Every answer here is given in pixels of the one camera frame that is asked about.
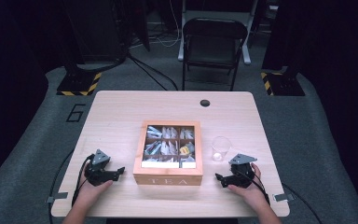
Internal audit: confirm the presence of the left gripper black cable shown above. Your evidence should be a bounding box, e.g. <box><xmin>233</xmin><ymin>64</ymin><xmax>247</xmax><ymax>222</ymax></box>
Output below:
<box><xmin>71</xmin><ymin>153</ymin><xmax>95</xmax><ymax>207</ymax></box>

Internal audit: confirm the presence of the white floor cable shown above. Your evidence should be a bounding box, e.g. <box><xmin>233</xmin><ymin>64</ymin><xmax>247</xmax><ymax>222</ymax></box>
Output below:
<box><xmin>130</xmin><ymin>0</ymin><xmax>182</xmax><ymax>49</ymax></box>

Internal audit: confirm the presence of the black folding chair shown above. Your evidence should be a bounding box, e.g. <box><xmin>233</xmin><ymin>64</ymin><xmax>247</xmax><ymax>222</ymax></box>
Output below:
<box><xmin>181</xmin><ymin>17</ymin><xmax>249</xmax><ymax>91</ymax></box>

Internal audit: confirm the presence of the white metal frame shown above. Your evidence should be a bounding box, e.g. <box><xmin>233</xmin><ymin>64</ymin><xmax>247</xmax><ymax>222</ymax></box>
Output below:
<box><xmin>177</xmin><ymin>0</ymin><xmax>259</xmax><ymax>66</ymax></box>

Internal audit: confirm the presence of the person's left hand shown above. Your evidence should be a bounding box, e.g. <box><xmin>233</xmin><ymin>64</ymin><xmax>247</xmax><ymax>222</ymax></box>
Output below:
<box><xmin>74</xmin><ymin>164</ymin><xmax>114</xmax><ymax>206</ymax></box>

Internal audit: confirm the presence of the pile of tea bags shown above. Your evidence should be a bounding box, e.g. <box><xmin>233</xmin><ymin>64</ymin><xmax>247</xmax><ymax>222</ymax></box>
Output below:
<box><xmin>145</xmin><ymin>125</ymin><xmax>197</xmax><ymax>169</ymax></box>

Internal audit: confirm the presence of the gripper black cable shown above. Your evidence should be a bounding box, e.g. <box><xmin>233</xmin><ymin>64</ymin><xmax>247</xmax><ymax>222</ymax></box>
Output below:
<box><xmin>241</xmin><ymin>169</ymin><xmax>271</xmax><ymax>206</ymax></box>
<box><xmin>71</xmin><ymin>153</ymin><xmax>95</xmax><ymax>207</ymax></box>

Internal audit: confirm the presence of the clear glass cup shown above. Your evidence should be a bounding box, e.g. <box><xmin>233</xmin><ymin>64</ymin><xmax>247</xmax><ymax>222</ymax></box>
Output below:
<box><xmin>211</xmin><ymin>135</ymin><xmax>232</xmax><ymax>162</ymax></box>

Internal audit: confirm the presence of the black stand base hazard tape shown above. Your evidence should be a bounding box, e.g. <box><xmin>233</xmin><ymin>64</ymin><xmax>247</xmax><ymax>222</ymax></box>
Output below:
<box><xmin>56</xmin><ymin>62</ymin><xmax>103</xmax><ymax>97</ymax></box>
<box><xmin>260</xmin><ymin>69</ymin><xmax>306</xmax><ymax>97</ymax></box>

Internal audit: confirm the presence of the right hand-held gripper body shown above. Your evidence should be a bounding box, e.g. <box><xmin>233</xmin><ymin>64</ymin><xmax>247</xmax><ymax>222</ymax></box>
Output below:
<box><xmin>228</xmin><ymin>153</ymin><xmax>258</xmax><ymax>189</ymax></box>

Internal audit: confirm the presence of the grey tape piece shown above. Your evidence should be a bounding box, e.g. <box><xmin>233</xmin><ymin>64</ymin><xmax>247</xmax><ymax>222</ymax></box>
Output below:
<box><xmin>46</xmin><ymin>191</ymin><xmax>69</xmax><ymax>203</ymax></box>
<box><xmin>272</xmin><ymin>192</ymin><xmax>296</xmax><ymax>203</ymax></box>

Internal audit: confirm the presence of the dark cabinet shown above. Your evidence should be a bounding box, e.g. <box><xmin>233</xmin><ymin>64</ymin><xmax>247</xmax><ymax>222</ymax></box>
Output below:
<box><xmin>61</xmin><ymin>0</ymin><xmax>130</xmax><ymax>63</ymax></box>

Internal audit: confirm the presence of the wooden tea box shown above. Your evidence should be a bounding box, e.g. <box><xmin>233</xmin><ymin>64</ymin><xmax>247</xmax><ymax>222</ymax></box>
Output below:
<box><xmin>132</xmin><ymin>120</ymin><xmax>204</xmax><ymax>187</ymax></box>

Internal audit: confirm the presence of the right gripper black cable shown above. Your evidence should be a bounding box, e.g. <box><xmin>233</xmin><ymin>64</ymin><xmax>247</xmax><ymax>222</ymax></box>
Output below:
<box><xmin>241</xmin><ymin>169</ymin><xmax>271</xmax><ymax>206</ymax></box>

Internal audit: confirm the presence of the black floor cable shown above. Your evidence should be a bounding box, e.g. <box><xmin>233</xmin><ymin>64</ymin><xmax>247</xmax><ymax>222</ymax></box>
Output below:
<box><xmin>126</xmin><ymin>53</ymin><xmax>179</xmax><ymax>91</ymax></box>
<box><xmin>48</xmin><ymin>148</ymin><xmax>76</xmax><ymax>224</ymax></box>
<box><xmin>281</xmin><ymin>182</ymin><xmax>324</xmax><ymax>224</ymax></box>

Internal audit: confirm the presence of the person's right hand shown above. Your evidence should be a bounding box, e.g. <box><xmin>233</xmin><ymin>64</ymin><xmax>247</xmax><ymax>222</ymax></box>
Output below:
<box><xmin>227</xmin><ymin>162</ymin><xmax>269</xmax><ymax>208</ymax></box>

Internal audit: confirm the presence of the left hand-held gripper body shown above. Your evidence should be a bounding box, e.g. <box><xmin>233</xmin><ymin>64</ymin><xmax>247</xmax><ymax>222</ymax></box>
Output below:
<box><xmin>84</xmin><ymin>148</ymin><xmax>111</xmax><ymax>187</ymax></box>

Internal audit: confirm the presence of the black curtain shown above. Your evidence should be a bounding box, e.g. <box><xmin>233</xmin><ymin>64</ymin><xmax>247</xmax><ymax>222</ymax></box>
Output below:
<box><xmin>0</xmin><ymin>0</ymin><xmax>66</xmax><ymax>192</ymax></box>
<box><xmin>262</xmin><ymin>0</ymin><xmax>358</xmax><ymax>222</ymax></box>

